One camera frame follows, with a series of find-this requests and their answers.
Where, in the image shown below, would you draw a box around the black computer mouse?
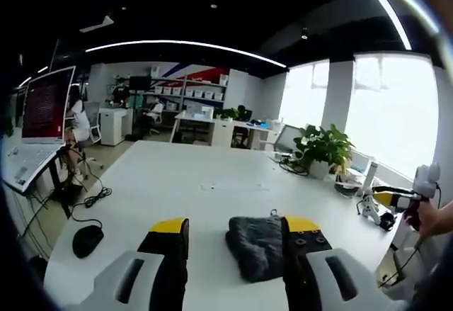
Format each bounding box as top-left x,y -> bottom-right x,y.
71,225 -> 105,259

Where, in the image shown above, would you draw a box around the white low cabinet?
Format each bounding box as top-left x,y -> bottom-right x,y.
99,107 -> 129,147

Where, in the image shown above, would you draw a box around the white cylindrical bottle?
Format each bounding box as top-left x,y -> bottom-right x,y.
361,162 -> 379,197

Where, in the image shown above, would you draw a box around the small green desk plant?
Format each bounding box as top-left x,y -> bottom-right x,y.
214,108 -> 241,121

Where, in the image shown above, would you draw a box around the black monitor on stand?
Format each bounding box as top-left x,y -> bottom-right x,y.
128,75 -> 153,91

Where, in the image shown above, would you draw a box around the small black white gadget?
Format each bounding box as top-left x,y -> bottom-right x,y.
379,213 -> 396,232

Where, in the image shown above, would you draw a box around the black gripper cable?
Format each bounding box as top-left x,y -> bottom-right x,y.
379,179 -> 443,288

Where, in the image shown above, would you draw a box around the white office desk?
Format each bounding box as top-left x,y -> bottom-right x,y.
170,110 -> 285,149

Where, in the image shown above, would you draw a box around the small white toy robot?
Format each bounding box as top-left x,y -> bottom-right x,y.
356,188 -> 382,220

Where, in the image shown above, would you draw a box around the person's right hand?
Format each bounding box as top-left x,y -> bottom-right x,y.
404,204 -> 431,234

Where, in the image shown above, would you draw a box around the dark grey towel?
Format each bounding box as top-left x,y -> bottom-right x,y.
225,210 -> 285,284

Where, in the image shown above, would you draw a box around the green potted plant white pot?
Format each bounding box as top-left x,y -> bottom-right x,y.
292,123 -> 357,181

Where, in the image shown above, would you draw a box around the black tangled desk cables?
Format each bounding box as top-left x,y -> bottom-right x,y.
278,155 -> 311,177

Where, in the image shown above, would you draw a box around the shelf with white storage boxes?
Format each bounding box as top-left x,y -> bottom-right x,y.
141,65 -> 230,114

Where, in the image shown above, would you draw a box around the long linear ceiling light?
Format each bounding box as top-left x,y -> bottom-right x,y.
84,39 -> 288,69
352,0 -> 413,51

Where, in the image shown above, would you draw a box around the black mouse cable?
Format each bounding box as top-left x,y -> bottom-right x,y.
69,174 -> 113,227

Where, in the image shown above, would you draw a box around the white open laptop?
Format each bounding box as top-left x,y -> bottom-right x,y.
1,65 -> 77,195

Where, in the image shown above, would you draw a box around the black round dish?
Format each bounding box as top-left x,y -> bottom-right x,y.
333,181 -> 359,197

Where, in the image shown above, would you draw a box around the grey open laptop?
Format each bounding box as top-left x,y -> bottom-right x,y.
273,123 -> 302,153

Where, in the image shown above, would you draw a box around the black desk frame leg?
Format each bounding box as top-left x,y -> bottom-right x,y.
45,147 -> 86,220

